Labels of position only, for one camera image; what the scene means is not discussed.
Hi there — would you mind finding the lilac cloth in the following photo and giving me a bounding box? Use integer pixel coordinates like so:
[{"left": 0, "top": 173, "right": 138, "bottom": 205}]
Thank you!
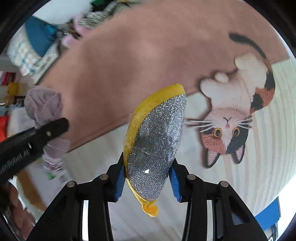
[{"left": 24, "top": 86, "right": 70, "bottom": 172}]

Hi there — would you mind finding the yellow silver sponge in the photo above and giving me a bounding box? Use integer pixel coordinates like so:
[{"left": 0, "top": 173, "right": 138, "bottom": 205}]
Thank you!
[{"left": 123, "top": 84, "right": 187, "bottom": 217}]

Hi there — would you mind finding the brown cardboard box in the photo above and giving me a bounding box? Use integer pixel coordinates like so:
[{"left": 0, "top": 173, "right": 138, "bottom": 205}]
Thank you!
[{"left": 17, "top": 157, "right": 72, "bottom": 212}]

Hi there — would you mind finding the plaid blue folded bedding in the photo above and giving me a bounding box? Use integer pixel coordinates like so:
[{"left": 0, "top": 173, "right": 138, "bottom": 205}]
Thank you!
[{"left": 7, "top": 16, "right": 60, "bottom": 84}]

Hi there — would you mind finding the pink suitcase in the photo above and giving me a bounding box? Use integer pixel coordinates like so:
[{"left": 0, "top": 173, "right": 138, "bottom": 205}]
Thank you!
[{"left": 61, "top": 14, "right": 91, "bottom": 49}]

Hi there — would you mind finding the pink striped cat rug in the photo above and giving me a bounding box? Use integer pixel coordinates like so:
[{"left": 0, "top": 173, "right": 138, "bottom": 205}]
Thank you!
[{"left": 39, "top": 0, "right": 296, "bottom": 241}]

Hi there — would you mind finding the black white patterned bag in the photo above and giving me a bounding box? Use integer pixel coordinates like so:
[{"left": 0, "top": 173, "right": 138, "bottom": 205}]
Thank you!
[{"left": 77, "top": 1, "right": 140, "bottom": 30}]

